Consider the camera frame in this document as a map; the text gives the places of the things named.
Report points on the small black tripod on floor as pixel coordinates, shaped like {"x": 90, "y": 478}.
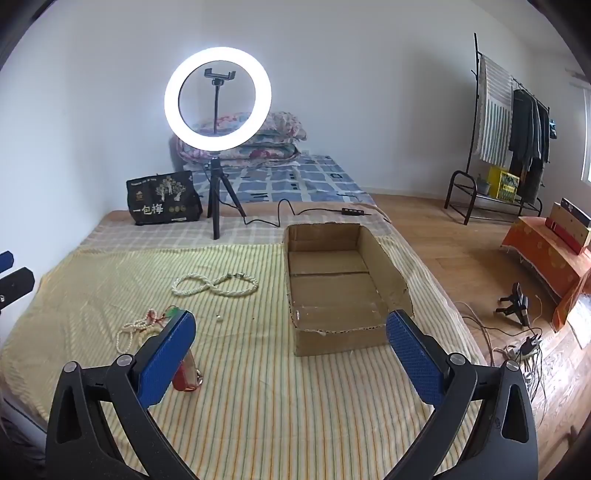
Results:
{"x": 518, "y": 305}

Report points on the red cardboard box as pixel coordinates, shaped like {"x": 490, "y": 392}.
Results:
{"x": 568, "y": 228}

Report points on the power strip with cables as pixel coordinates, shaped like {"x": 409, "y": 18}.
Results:
{"x": 523, "y": 347}

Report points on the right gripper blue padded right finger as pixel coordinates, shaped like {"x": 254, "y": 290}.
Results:
{"x": 421, "y": 356}

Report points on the yellow striped blanket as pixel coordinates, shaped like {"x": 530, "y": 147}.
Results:
{"x": 262, "y": 412}

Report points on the open cardboard box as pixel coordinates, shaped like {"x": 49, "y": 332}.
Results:
{"x": 341, "y": 285}

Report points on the folded floral quilt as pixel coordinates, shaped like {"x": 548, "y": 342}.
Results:
{"x": 275, "y": 141}

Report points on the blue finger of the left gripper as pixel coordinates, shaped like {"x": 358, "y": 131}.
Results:
{"x": 16, "y": 285}
{"x": 6, "y": 261}

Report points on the dark hanging clothes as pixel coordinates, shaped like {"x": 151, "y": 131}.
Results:
{"x": 529, "y": 143}

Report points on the black snack bag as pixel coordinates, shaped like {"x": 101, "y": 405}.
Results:
{"x": 163, "y": 199}

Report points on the blue patterned mattress sheet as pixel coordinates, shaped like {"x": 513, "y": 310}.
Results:
{"x": 308, "y": 178}

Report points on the striped hanging towel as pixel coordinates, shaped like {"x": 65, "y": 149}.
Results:
{"x": 494, "y": 113}

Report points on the black tripod stand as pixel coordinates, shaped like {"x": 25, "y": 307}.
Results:
{"x": 216, "y": 179}

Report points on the black clothes rack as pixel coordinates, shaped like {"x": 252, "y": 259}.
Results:
{"x": 468, "y": 190}

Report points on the black phone holder clamp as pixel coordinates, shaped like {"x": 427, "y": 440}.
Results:
{"x": 218, "y": 79}

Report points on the beige plaid blanket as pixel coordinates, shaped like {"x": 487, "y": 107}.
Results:
{"x": 264, "y": 224}

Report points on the yellow box on rack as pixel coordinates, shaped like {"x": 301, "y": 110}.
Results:
{"x": 503, "y": 185}

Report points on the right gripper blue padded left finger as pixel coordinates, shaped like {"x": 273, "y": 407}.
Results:
{"x": 159, "y": 358}

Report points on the white ring light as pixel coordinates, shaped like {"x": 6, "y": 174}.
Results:
{"x": 263, "y": 96}

